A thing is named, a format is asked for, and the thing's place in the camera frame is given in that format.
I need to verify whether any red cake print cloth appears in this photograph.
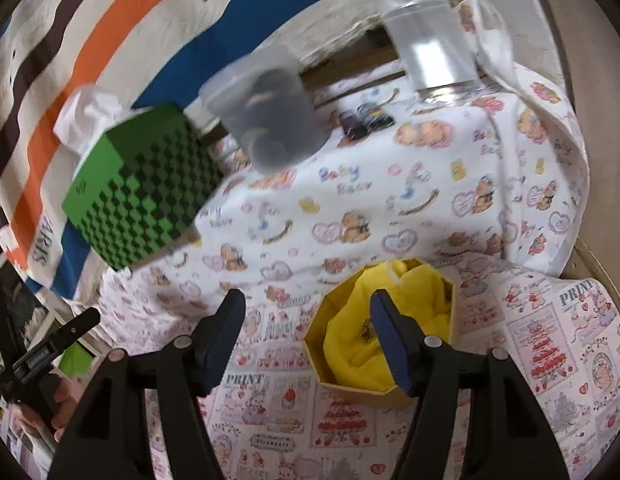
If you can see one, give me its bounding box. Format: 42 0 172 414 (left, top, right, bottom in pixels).
97 250 620 480

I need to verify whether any yellow cloth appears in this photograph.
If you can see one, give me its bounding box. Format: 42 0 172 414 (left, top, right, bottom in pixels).
322 260 453 392

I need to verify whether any person's left hand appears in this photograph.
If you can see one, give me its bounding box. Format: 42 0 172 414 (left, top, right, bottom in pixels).
20 377 85 443

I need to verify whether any clear pump bottle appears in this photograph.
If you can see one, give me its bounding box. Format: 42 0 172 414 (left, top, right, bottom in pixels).
362 0 483 103

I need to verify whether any translucent plastic cup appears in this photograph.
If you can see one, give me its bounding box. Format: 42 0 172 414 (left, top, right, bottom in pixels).
198 42 330 173

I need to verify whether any white tissue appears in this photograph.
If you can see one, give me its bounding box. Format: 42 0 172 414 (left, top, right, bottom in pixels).
54 86 126 156

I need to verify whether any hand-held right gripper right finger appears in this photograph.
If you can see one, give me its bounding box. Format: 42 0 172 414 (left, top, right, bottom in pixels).
370 289 573 480

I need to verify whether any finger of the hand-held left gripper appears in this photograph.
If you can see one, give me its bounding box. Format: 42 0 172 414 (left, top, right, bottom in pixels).
21 308 102 361

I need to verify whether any green checkered board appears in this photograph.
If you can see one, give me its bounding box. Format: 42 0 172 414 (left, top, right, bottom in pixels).
61 101 226 272

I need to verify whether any yellow octagonal box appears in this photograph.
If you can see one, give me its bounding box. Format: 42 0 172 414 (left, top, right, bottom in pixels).
304 257 461 408

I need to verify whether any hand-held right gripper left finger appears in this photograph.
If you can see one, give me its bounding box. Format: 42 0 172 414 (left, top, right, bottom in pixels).
47 289 247 480

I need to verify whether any striped towel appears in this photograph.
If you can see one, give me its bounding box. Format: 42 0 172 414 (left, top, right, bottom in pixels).
0 0 406 301

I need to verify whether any bear print cloth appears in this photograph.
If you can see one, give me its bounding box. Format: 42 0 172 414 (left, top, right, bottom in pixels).
97 2 591 311

